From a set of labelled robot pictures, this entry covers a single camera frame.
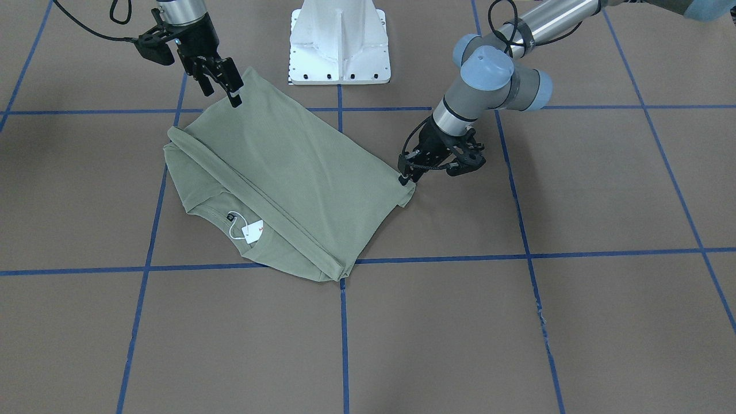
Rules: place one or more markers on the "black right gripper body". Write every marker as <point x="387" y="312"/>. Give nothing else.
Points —
<point x="198" y="40"/>

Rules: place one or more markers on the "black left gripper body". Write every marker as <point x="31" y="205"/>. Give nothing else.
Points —
<point x="432" y="138"/>

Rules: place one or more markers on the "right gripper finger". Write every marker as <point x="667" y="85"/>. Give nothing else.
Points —
<point x="206" y="86"/>
<point x="234" y="98"/>

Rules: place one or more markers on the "olive green long-sleeve shirt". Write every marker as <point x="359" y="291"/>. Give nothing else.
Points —
<point x="321" y="196"/>

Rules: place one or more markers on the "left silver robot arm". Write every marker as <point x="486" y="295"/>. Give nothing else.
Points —
<point x="491" y="76"/>

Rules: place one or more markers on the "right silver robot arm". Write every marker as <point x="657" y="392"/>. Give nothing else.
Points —
<point x="170" y="14"/>

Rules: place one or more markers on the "white paper price tag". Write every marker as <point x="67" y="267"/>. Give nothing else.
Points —
<point x="252" y="232"/>

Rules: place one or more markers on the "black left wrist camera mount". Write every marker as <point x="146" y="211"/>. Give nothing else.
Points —
<point x="468" y="153"/>

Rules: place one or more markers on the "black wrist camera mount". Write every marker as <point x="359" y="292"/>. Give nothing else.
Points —
<point x="468" y="153"/>
<point x="153" y="46"/>

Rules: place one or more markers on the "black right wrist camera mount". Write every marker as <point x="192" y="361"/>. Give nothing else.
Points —
<point x="153" y="46"/>

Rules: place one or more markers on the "white pedestal column base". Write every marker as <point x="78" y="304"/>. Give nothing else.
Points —
<point x="339" y="43"/>

